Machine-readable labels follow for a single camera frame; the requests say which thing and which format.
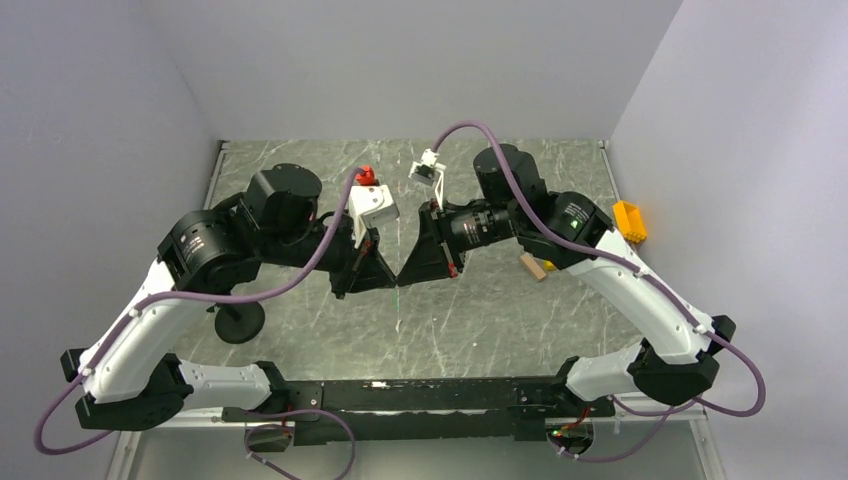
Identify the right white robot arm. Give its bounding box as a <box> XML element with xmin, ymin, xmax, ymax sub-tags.
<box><xmin>396</xmin><ymin>144</ymin><xmax>723</xmax><ymax>416</ymax></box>

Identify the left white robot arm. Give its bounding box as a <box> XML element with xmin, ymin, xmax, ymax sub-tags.
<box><xmin>62</xmin><ymin>163</ymin><xmax>399</xmax><ymax>431</ymax></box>

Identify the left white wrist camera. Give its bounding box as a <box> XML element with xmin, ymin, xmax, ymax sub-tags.
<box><xmin>347</xmin><ymin>185</ymin><xmax>400</xmax><ymax>248</ymax></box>

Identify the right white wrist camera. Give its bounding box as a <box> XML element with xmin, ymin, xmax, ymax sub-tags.
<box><xmin>408</xmin><ymin>149</ymin><xmax>446</xmax><ymax>210</ymax></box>

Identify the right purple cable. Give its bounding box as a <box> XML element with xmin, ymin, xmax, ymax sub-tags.
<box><xmin>430</xmin><ymin>120</ymin><xmax>768</xmax><ymax>419</ymax></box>

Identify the yellow plastic bin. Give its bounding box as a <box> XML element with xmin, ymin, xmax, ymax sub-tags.
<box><xmin>612</xmin><ymin>200</ymin><xmax>648</xmax><ymax>245</ymax></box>

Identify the tan rectangular wooden block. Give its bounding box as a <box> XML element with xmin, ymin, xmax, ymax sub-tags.
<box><xmin>520</xmin><ymin>253</ymin><xmax>547</xmax><ymax>281</ymax></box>

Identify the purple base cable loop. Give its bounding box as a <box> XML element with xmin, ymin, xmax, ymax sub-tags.
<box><xmin>243</xmin><ymin>409</ymin><xmax>359</xmax><ymax>480</ymax></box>

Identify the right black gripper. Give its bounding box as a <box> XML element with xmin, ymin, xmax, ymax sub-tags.
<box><xmin>397</xmin><ymin>196</ymin><xmax>524</xmax><ymax>286</ymax></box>

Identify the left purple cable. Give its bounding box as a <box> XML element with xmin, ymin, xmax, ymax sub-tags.
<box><xmin>33</xmin><ymin>168</ymin><xmax>362</xmax><ymax>456</ymax></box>

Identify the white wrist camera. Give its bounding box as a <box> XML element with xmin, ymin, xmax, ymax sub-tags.
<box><xmin>347</xmin><ymin>185</ymin><xmax>400</xmax><ymax>248</ymax></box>
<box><xmin>408</xmin><ymin>149</ymin><xmax>446</xmax><ymax>210</ymax></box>

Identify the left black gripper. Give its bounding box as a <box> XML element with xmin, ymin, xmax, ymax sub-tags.
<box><xmin>262</xmin><ymin>214</ymin><xmax>398</xmax><ymax>300</ymax></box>

